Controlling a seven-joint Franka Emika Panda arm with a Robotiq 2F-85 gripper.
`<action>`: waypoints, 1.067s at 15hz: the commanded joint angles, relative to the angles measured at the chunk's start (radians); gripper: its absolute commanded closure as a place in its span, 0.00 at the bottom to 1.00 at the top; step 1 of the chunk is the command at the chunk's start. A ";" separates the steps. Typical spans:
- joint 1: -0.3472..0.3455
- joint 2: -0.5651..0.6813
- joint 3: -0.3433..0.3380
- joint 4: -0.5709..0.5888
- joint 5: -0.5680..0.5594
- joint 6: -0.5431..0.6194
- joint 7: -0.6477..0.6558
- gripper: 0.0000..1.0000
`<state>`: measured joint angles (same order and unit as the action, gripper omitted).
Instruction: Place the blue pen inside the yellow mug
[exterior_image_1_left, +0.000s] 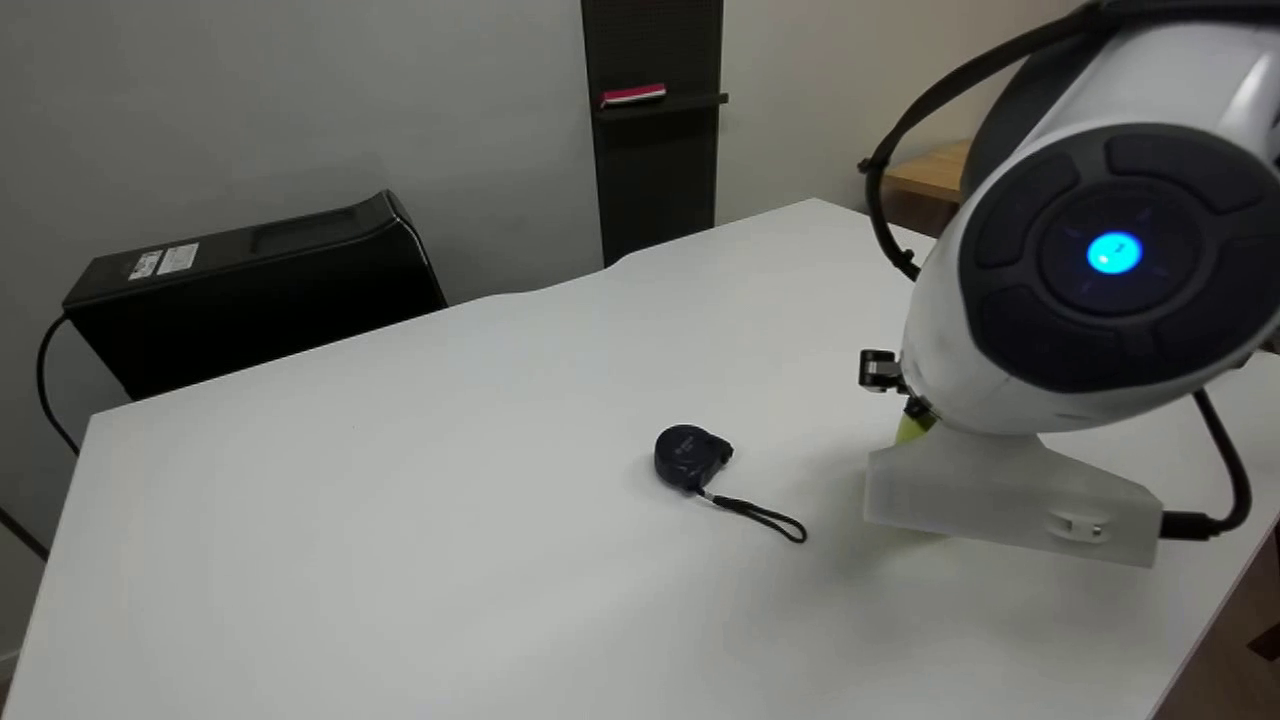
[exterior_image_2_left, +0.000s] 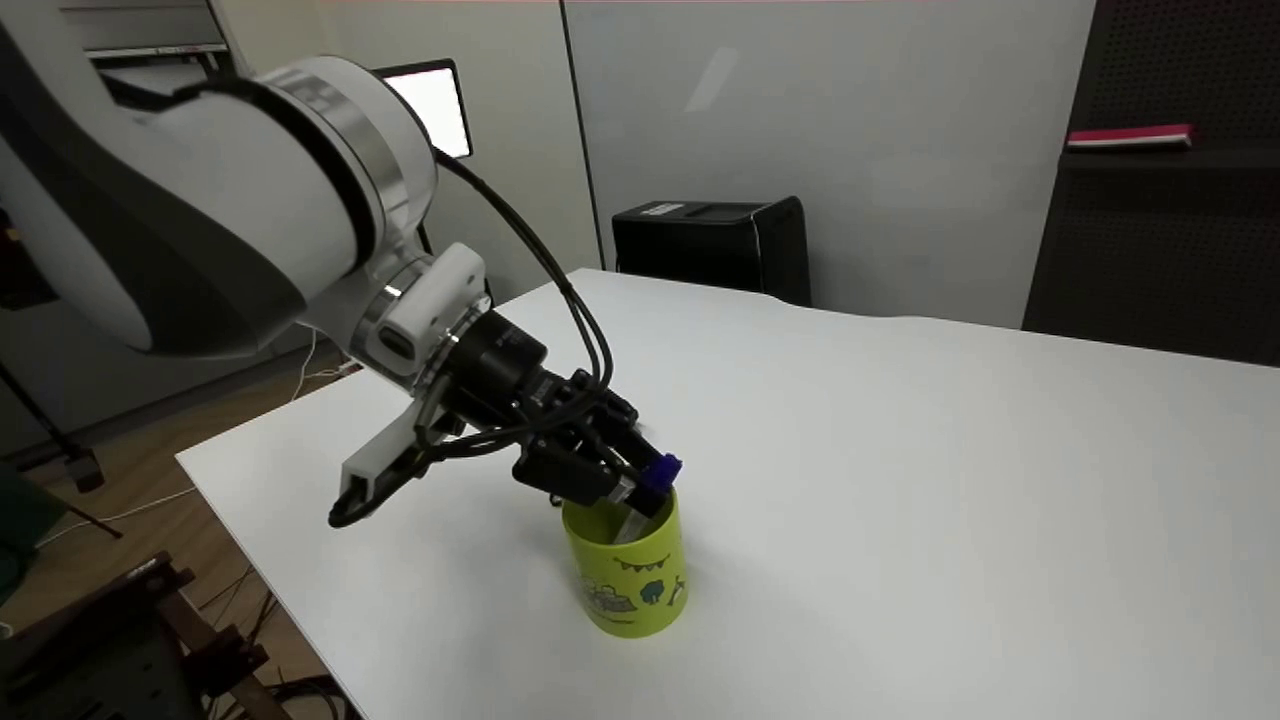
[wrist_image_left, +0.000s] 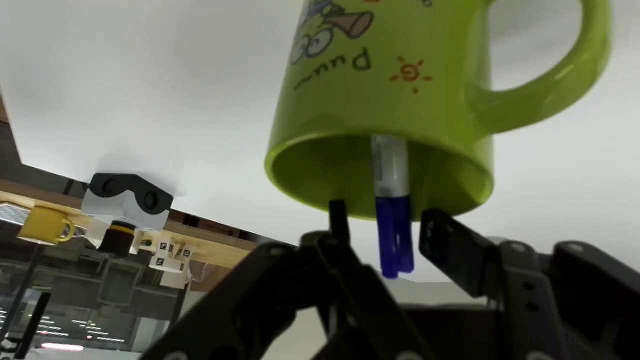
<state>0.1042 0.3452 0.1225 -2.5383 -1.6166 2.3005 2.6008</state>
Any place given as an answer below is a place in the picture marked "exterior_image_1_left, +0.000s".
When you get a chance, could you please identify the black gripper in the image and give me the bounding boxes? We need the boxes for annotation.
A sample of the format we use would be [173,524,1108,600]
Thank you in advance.
[856,342,919,399]

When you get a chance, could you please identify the yellow green mug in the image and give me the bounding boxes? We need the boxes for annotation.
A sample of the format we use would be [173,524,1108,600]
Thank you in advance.
[886,404,940,449]

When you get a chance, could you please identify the dark tall shelf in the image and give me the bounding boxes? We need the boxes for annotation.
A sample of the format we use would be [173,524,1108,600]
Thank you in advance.
[580,0,732,267]

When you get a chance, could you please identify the pink book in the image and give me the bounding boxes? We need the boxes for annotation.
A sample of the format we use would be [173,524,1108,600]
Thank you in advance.
[591,80,670,111]

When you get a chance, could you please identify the black computer case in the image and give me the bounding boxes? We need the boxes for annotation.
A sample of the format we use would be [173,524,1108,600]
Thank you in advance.
[60,187,453,404]

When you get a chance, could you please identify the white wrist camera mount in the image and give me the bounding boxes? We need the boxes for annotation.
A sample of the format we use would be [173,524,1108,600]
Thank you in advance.
[858,417,1165,570]

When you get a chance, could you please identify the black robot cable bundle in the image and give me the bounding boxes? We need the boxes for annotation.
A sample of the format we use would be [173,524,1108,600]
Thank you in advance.
[856,0,1137,284]

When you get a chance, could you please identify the black camera cable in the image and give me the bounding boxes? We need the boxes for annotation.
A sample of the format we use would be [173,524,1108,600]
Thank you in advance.
[1156,384,1258,543]

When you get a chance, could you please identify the black case power cable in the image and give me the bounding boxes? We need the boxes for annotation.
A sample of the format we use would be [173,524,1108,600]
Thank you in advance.
[32,309,87,459]

